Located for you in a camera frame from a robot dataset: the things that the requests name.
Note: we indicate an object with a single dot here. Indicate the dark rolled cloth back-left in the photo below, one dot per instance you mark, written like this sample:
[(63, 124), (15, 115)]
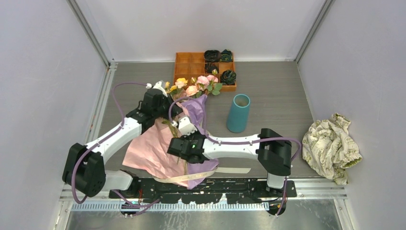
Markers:
[(211, 56)]

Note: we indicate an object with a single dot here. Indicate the dark rolled cloth front-right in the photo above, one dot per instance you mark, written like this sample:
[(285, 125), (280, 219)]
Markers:
[(228, 77)]

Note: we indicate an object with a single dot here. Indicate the yellow pink flower bunch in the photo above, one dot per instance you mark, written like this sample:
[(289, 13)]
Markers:
[(202, 85)]

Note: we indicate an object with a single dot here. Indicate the dark rolled cloth back-right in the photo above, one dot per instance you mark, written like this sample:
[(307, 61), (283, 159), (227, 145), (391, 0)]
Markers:
[(226, 56)]

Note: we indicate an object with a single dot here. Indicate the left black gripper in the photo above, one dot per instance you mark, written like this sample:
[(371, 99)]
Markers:
[(176, 110)]

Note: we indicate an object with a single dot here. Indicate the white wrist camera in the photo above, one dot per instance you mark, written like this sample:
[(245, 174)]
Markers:
[(160, 85), (184, 125)]

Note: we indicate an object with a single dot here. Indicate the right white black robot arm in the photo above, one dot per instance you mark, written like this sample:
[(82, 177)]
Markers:
[(269, 148)]

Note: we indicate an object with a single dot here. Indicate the orange compartment tray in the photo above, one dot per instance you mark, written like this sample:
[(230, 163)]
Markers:
[(192, 65)]

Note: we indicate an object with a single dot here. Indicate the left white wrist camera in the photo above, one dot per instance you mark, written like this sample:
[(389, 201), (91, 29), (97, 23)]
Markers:
[(160, 85)]

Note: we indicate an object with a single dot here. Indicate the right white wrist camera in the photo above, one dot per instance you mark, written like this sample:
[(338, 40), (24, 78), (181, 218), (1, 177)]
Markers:
[(184, 125)]

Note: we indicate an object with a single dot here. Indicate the crumpled cream patterned cloth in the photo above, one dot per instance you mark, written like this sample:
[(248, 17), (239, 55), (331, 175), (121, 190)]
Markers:
[(329, 149)]

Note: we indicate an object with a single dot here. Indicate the teal vase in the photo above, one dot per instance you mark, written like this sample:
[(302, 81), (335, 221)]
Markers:
[(238, 114)]

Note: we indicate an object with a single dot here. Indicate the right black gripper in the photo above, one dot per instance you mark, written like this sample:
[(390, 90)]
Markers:
[(186, 137)]

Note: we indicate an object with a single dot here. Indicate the dark rolled cloth middle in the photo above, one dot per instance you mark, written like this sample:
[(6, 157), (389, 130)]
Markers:
[(211, 68)]

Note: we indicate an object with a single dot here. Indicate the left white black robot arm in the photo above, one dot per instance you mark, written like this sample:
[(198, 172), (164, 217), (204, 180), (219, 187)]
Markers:
[(85, 166)]

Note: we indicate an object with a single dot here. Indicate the pink wrapping paper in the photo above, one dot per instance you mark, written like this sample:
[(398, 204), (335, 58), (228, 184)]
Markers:
[(149, 152)]

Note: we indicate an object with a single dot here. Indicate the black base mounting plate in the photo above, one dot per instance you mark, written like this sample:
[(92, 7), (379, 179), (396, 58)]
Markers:
[(235, 190)]

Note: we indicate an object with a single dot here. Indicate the purple wrapping paper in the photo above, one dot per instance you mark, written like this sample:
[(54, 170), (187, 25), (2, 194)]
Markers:
[(194, 109)]

